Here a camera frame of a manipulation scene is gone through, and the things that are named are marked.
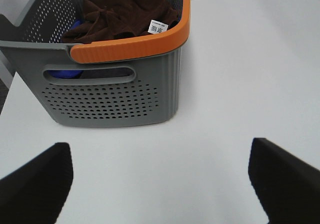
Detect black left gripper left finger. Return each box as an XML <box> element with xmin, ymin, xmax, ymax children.
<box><xmin>0</xmin><ymin>142</ymin><xmax>74</xmax><ymax>223</ymax></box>

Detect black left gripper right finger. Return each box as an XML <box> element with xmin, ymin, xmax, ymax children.
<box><xmin>248</xmin><ymin>138</ymin><xmax>320</xmax><ymax>223</ymax></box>

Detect brown towel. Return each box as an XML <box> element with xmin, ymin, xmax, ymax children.
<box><xmin>61</xmin><ymin>0</ymin><xmax>178</xmax><ymax>44</ymax></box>

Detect blue towel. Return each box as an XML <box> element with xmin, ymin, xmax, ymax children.
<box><xmin>48</xmin><ymin>20</ymin><xmax>83</xmax><ymax>79</ymax></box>

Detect grey orange-rimmed laundry basket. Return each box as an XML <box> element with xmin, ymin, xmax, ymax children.
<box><xmin>0</xmin><ymin>0</ymin><xmax>191</xmax><ymax>127</ymax></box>

